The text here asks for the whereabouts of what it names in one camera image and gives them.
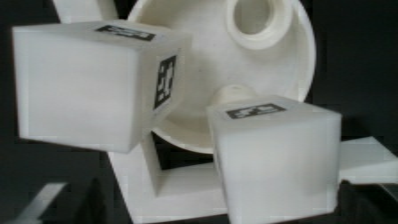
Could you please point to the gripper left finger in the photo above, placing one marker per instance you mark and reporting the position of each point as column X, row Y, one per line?
column 66, row 204

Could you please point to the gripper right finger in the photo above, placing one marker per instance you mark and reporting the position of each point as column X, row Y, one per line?
column 367, row 204

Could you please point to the white stool leg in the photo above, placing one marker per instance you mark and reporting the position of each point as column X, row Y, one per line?
column 276, row 137
column 100, row 80

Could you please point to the white round stool seat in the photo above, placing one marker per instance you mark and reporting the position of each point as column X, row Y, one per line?
column 253, row 51

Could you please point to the white U-shaped fence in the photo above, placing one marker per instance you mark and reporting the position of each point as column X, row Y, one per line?
column 171, row 179

